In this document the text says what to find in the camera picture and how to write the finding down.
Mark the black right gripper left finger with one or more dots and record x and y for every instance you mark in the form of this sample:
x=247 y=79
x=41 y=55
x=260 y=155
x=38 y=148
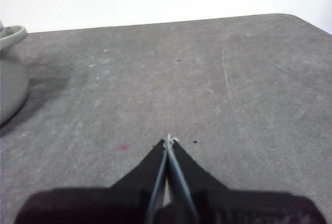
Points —
x=103 y=206

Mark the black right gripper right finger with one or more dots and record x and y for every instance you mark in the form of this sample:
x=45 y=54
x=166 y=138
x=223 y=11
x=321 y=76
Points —
x=246 y=208

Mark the pale green electric pot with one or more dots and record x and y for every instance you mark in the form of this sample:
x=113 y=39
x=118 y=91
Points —
x=10 y=84

